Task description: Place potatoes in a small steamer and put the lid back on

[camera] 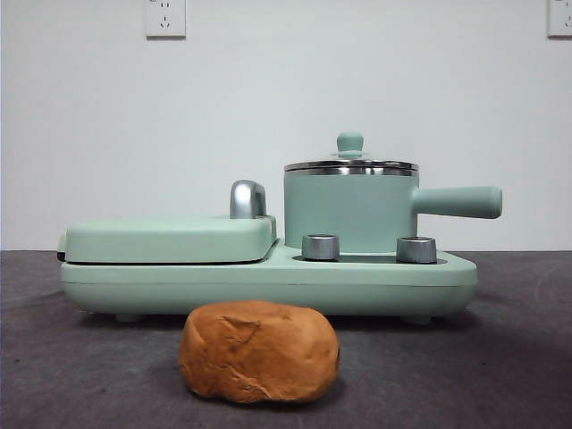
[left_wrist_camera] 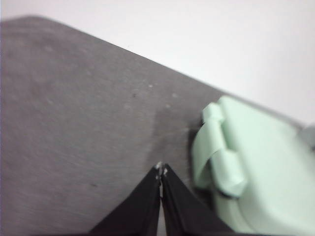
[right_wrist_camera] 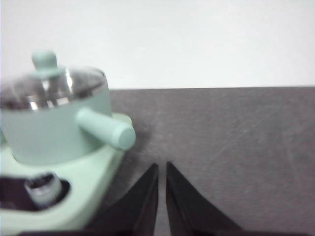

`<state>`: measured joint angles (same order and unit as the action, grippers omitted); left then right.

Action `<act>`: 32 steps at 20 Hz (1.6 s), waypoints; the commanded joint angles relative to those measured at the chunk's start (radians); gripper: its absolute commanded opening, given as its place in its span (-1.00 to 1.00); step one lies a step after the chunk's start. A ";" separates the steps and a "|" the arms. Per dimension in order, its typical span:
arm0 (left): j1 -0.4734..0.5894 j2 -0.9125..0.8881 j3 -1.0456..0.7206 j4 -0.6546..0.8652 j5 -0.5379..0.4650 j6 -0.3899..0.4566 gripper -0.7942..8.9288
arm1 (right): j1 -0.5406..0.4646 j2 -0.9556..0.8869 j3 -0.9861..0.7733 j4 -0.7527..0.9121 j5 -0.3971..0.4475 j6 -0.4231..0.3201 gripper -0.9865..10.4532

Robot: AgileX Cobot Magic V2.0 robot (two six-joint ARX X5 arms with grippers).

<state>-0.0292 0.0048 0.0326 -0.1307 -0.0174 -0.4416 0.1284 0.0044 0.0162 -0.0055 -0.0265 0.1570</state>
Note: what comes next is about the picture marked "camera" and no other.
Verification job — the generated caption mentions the glass lid with green knob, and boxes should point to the glass lid with green knob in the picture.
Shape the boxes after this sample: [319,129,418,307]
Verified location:
[283,130,420,173]

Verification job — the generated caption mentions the brown potato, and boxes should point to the brown potato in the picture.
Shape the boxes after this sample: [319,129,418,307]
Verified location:
[178,300,341,406]

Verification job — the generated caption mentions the silver control knob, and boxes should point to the silver control knob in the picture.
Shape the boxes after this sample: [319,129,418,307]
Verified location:
[301,233,340,260]
[395,235,438,264]

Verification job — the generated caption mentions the green breakfast machine base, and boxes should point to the green breakfast machine base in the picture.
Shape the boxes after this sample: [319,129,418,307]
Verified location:
[59,238,479,324]

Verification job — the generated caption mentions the green hinged griddle cover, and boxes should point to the green hinged griddle cover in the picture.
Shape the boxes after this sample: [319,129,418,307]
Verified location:
[56,213,278,265]

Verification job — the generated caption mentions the chrome griddle cover handle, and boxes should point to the chrome griddle cover handle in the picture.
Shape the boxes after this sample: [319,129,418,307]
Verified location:
[229,179,269,220]

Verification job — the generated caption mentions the green pot with side handle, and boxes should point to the green pot with side handle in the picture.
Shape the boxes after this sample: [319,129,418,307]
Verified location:
[283,165,504,254]

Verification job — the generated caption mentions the white wall socket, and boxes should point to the white wall socket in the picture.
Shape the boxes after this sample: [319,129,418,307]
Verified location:
[547,0,572,38]
[145,0,187,39]

